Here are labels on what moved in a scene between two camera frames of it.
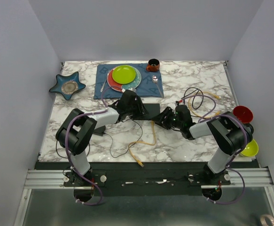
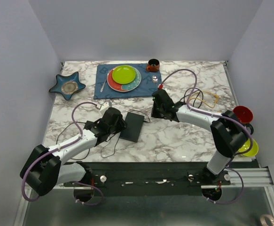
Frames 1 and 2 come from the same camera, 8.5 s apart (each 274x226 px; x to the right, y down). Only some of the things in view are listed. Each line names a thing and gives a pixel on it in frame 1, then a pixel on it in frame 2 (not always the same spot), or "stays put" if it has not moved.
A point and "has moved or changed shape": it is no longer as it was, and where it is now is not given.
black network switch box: x=153 y=109 has moved or changed shape
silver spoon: x=154 y=79 stays put
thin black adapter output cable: x=118 y=157 to x=108 y=140
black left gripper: x=141 y=110 to x=122 y=125
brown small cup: x=153 y=65 stays put
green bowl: x=251 y=149 stays put
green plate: x=123 y=74 stays put
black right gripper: x=160 y=119 to x=153 y=114
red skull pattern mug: x=243 y=113 stays put
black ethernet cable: x=198 y=90 stays put
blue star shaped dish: x=67 y=85 stays put
